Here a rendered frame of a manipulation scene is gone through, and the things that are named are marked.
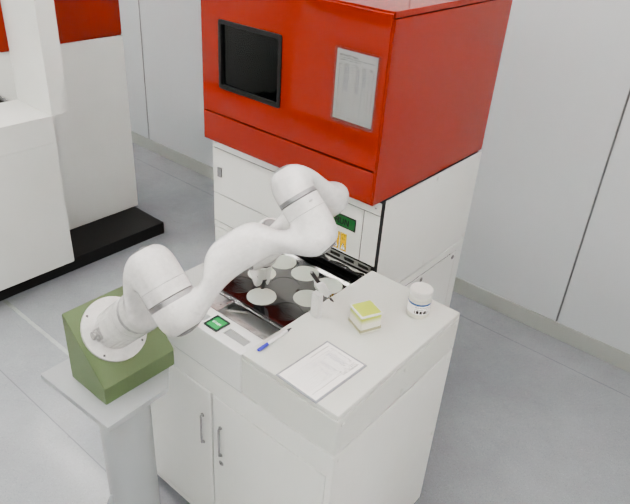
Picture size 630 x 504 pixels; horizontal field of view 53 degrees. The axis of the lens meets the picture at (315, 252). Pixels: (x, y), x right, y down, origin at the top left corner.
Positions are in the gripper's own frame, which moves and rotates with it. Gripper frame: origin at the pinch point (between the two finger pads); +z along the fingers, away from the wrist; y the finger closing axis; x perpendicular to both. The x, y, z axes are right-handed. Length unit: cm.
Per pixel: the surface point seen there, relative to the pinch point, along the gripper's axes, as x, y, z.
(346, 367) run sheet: 10, 46, -27
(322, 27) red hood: 22, -44, -69
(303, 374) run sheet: -3, 46, -27
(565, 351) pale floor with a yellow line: 181, 19, 93
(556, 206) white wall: 175, -39, 38
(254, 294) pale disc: -2.0, 4.4, 0.2
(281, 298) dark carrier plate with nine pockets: 6.0, 8.6, -1.7
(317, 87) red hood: 22, -36, -52
